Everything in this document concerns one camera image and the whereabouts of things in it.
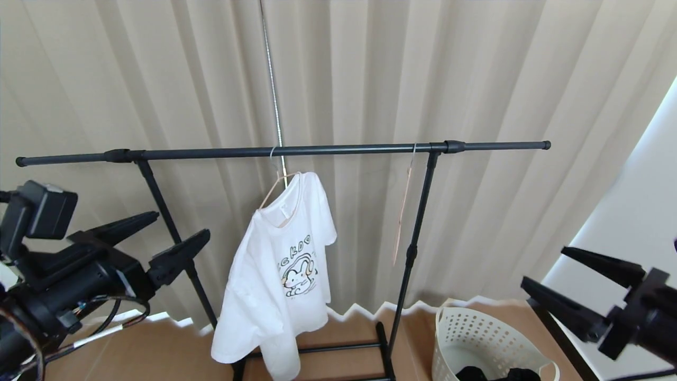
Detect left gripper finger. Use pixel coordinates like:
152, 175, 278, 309
69, 211, 160, 248
147, 228, 212, 290

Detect metal curtain wand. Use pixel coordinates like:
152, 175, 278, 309
258, 0, 290, 189

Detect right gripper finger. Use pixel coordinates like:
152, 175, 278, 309
561, 246, 647, 289
520, 275, 610, 343

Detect white printed T-shirt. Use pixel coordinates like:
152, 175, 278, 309
211, 171, 338, 381

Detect beige curtain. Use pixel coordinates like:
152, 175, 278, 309
0, 0, 677, 337

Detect black shorts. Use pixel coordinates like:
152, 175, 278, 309
455, 364, 543, 381

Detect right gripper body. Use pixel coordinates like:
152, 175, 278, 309
598, 267, 677, 367

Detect white laundry basket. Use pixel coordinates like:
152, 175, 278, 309
431, 306, 561, 381

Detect black clothes rack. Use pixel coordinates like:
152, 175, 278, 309
15, 140, 552, 381

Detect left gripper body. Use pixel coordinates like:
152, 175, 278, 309
21, 232, 155, 333

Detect pink clothes hanger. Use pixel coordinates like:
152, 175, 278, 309
258, 147, 301, 229
392, 144, 418, 267

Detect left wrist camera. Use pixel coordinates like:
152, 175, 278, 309
0, 180, 79, 260

